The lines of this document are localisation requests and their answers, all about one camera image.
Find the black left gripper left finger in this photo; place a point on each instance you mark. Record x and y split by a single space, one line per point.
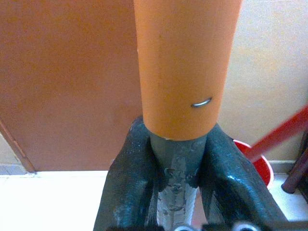
131 168

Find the dark brown wooden furniture leg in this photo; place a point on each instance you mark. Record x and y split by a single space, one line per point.
298 166

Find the red plastic bucket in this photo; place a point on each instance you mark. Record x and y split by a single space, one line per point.
258 163

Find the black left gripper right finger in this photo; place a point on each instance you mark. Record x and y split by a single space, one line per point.
231 173

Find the brown wooden door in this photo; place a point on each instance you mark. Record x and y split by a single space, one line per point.
69 84

